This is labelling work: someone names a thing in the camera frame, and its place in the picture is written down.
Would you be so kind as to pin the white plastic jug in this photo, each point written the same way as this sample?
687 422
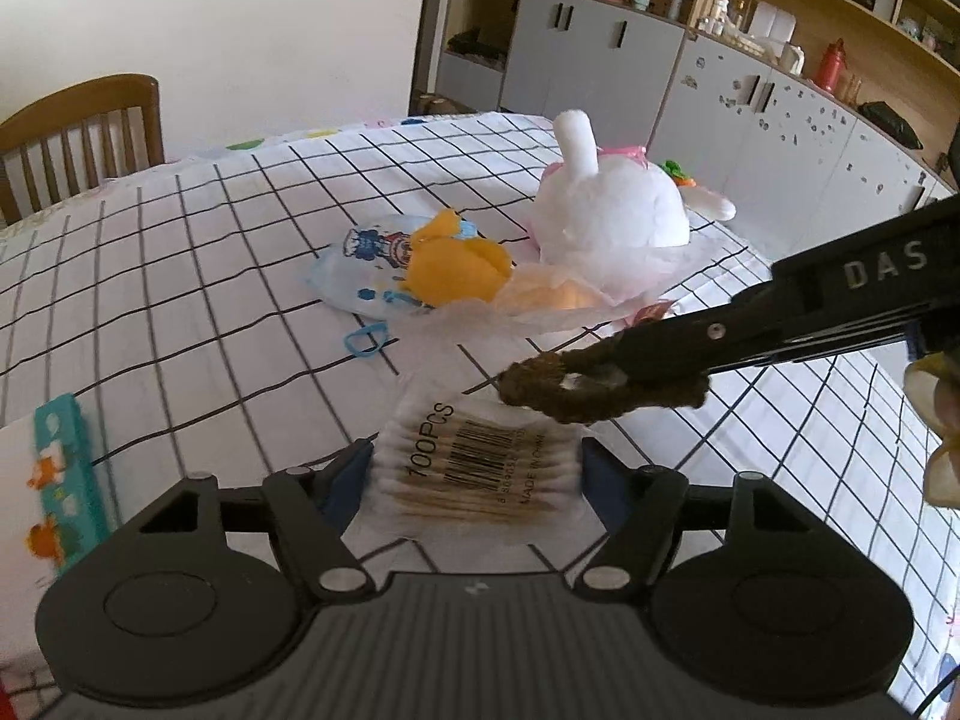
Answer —
793 61

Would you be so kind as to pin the checkered tablecloth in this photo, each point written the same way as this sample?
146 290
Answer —
187 277

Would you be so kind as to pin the red bottle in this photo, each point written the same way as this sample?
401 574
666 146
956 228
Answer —
831 67

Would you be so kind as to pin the blue printed face mask pack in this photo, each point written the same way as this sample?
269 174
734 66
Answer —
360 262

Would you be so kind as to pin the white plastic bag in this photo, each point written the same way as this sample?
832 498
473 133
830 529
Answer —
450 319

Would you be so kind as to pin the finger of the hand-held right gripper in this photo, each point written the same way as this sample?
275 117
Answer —
712 334

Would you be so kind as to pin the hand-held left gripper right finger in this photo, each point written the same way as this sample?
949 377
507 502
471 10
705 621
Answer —
604 480

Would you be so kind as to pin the small red snack packet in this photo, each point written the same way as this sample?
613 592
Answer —
652 313

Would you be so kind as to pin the white plush rabbit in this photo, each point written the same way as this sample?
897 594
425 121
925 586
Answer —
607 202

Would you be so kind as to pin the brown fuzzy scrunchie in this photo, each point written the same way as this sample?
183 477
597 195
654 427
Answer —
540 390

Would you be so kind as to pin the white and teal card pack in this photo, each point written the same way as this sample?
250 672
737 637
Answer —
60 480

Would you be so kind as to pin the wooden shelf unit with cabinets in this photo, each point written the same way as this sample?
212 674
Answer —
787 135

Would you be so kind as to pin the cotton swab pack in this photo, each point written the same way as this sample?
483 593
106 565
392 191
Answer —
465 465

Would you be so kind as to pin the tall storage cabinet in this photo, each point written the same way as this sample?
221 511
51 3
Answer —
585 52

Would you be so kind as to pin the person's right hand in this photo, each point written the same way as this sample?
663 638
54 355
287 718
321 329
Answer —
946 397

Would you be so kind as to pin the wooden chair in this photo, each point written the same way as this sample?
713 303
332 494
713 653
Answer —
75 101

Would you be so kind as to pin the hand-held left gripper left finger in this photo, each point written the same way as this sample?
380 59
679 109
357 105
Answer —
346 484

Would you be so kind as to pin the black pouch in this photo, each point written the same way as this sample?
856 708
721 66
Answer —
892 124

